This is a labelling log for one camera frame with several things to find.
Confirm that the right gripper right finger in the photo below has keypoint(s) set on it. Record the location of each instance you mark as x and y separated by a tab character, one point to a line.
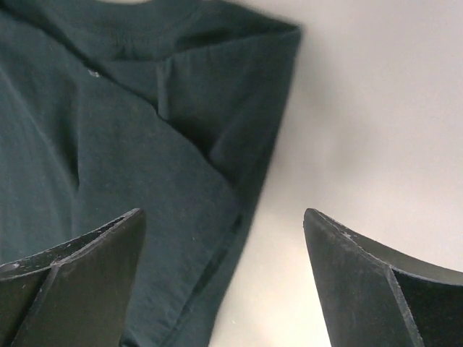
372	295

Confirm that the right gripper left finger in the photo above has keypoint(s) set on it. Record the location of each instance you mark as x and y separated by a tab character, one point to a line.
76	293

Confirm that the black t-shirt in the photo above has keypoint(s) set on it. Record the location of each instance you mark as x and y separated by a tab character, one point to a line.
172	107

